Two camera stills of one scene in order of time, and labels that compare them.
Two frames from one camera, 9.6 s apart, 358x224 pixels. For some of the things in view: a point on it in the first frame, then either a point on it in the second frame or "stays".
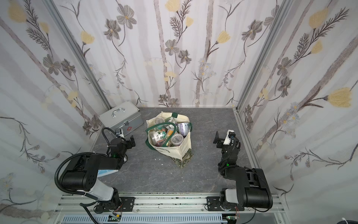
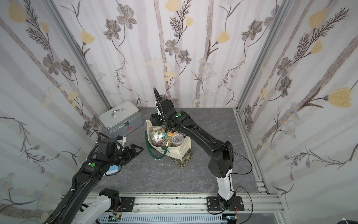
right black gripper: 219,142 → 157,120
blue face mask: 101,172 stays
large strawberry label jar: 157,136 stays
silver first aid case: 126,116 stays
